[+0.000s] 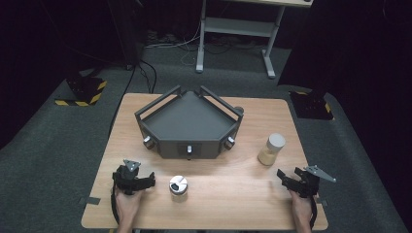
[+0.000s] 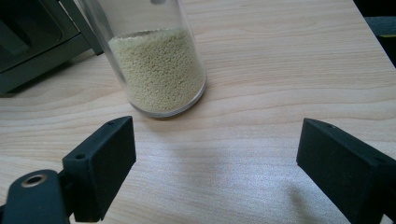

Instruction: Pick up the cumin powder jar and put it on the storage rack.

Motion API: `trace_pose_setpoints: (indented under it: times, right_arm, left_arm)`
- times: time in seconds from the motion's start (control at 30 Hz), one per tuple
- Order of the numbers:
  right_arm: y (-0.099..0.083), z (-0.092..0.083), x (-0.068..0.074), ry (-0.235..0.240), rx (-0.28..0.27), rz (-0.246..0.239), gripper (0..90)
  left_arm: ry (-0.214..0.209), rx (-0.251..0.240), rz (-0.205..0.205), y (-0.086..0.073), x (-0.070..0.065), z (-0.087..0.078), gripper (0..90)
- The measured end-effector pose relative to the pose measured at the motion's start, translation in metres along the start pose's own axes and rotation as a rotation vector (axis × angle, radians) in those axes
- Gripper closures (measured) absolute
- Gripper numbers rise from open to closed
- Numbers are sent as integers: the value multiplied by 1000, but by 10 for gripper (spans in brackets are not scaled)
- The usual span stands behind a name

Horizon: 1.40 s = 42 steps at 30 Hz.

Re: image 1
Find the white metal desk frame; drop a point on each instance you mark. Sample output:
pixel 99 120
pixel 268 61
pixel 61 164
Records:
pixel 238 27

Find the grey tape piece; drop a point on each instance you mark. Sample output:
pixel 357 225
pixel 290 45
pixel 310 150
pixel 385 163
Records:
pixel 322 202
pixel 90 200

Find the person's right hand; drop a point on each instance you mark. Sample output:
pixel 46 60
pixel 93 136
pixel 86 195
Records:
pixel 301 207

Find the glass jar with yellow powder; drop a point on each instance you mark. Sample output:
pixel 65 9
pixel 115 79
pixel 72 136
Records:
pixel 270 152

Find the black yellow striped stand base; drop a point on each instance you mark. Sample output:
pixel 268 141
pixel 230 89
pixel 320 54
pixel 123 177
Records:
pixel 312 105
pixel 85 92

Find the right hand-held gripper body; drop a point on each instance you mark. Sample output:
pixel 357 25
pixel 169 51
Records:
pixel 309 181

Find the black corner rack with knobs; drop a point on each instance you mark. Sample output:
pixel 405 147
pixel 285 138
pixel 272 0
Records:
pixel 189 121

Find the person's left hand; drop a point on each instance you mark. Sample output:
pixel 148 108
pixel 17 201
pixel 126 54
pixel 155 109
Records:
pixel 128 205

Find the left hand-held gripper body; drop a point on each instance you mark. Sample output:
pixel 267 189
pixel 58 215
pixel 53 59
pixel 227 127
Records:
pixel 127 179

